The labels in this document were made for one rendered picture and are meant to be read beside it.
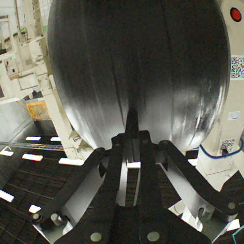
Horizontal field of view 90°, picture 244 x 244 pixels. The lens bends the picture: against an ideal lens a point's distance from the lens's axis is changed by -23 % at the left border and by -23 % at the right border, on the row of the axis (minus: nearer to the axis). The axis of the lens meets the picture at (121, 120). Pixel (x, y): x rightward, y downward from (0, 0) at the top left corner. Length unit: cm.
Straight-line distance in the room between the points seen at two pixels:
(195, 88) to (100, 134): 16
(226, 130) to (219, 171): 22
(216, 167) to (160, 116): 50
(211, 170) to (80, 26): 65
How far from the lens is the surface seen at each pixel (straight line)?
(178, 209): 158
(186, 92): 21
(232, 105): 54
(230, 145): 64
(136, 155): 16
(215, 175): 73
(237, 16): 50
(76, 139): 104
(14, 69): 526
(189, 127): 26
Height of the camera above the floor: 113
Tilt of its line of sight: 29 degrees up
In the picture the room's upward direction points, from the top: 169 degrees clockwise
